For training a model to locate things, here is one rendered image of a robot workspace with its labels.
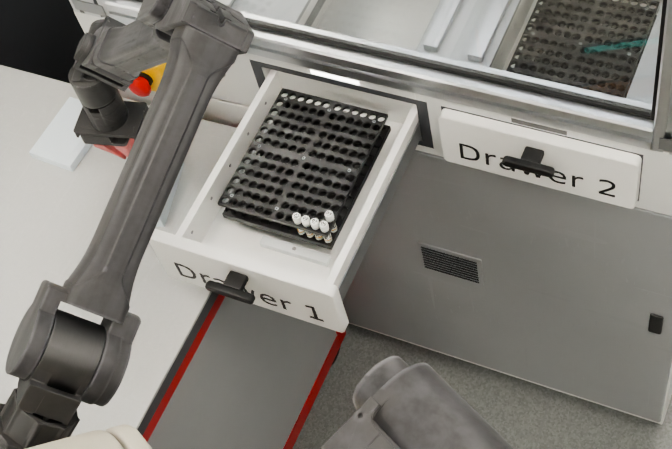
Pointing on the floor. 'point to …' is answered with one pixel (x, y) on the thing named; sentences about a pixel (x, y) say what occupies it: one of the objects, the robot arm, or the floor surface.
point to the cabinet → (518, 280)
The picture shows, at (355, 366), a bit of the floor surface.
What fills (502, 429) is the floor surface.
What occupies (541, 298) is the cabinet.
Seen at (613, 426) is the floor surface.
